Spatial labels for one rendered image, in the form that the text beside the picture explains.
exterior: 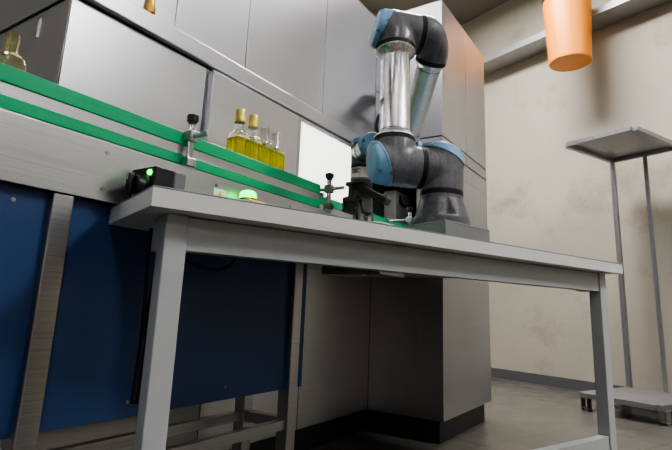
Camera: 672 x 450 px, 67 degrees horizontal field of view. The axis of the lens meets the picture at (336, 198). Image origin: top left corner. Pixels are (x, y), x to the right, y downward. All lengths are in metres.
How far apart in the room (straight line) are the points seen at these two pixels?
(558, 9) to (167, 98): 3.54
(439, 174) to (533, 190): 3.56
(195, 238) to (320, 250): 0.27
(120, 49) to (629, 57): 4.02
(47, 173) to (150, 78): 0.65
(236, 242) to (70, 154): 0.36
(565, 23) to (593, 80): 0.62
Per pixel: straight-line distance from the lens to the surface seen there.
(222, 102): 1.77
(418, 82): 1.63
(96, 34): 1.57
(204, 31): 1.84
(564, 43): 4.47
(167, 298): 0.91
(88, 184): 1.10
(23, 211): 1.06
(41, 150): 1.07
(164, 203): 0.87
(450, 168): 1.38
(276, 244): 1.00
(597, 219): 4.57
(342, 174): 2.31
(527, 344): 4.85
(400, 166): 1.33
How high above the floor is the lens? 0.57
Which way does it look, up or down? 12 degrees up
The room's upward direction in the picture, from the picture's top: 2 degrees clockwise
